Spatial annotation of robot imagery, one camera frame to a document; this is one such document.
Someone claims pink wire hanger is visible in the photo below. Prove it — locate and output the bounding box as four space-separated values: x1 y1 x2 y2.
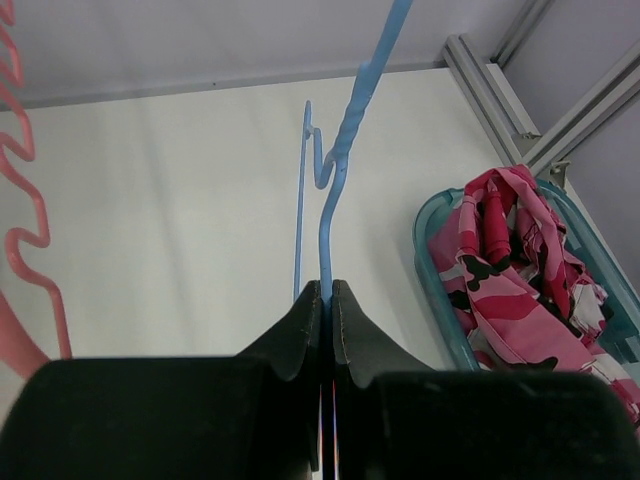
0 0 74 381

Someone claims teal plastic basket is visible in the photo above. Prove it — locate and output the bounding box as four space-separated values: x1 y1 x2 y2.
412 180 639 380

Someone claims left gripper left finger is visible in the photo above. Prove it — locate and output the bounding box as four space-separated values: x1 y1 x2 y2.
1 281 322 479

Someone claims blue wire hanger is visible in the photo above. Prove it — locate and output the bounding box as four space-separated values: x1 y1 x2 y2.
293 0 413 307

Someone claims pink camouflage garment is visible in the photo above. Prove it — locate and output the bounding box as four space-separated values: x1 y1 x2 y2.
427 166 639 425

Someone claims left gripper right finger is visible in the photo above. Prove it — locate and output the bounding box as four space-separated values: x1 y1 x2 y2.
332 280 639 479

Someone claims right aluminium frame post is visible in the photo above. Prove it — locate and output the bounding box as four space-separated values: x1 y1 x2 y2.
442 1 639 197

